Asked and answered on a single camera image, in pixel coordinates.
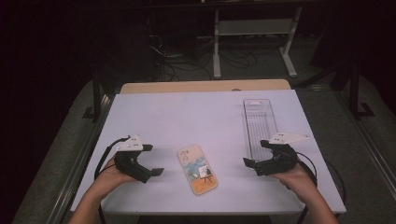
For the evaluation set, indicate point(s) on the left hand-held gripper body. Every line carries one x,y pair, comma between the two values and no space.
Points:
129,145

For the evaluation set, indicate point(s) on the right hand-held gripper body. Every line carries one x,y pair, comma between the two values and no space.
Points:
281,158

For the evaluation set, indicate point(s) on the beige painted phone case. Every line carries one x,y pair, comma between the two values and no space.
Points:
199,174

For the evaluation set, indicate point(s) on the person's right hand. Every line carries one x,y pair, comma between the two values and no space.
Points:
295,180

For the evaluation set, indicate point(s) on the person's left hand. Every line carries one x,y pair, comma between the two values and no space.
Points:
109,179

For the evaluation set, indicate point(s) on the clear plastic tray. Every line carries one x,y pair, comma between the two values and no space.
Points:
258,121

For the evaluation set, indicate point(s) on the black metal stand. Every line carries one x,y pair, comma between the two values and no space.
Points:
96,93
354,90

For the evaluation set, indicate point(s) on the beige wooden table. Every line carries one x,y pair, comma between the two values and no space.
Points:
202,86

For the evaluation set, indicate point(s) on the metal table rail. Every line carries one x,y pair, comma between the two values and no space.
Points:
79,168
364,137

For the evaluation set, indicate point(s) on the white metal table frame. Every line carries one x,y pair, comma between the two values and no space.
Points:
217,46

